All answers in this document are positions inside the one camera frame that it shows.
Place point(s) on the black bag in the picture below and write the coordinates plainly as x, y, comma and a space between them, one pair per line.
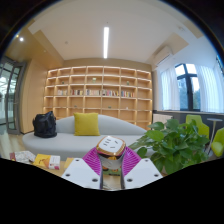
44, 125

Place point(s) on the yellow cushion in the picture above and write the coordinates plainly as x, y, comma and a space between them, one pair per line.
86, 124

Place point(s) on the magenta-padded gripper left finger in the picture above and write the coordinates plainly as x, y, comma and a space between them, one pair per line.
80, 173

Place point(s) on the small round side table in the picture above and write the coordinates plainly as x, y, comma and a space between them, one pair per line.
214, 120

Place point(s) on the glass door with dark frame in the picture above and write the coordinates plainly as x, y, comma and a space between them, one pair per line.
11, 96

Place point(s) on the yellow and white book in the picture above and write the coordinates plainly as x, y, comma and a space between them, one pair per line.
46, 161

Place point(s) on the narrow white sheer curtain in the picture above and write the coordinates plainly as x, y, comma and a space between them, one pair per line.
170, 90

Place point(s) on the wooden wall shelf unit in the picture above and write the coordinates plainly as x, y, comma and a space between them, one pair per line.
100, 100

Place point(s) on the white wall air conditioner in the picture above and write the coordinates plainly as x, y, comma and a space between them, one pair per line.
163, 56

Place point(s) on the long ceiling light strip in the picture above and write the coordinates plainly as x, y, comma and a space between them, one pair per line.
106, 42

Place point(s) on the light grey curved sofa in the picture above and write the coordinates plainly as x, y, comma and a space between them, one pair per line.
66, 143

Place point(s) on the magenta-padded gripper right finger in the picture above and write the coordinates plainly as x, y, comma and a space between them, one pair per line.
143, 173

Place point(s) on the dark-framed window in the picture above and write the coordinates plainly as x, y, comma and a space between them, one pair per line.
187, 88

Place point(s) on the white cube charger gold band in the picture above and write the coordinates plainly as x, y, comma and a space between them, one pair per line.
111, 146

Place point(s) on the three-figure colourful figurine set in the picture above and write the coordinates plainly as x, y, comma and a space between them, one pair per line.
112, 171

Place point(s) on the green leafy plant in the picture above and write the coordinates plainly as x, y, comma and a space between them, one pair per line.
173, 146

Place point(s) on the wide white sheer curtain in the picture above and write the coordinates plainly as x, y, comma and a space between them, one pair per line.
211, 88

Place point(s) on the round recessed ceiling light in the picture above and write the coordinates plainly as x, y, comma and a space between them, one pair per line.
21, 39

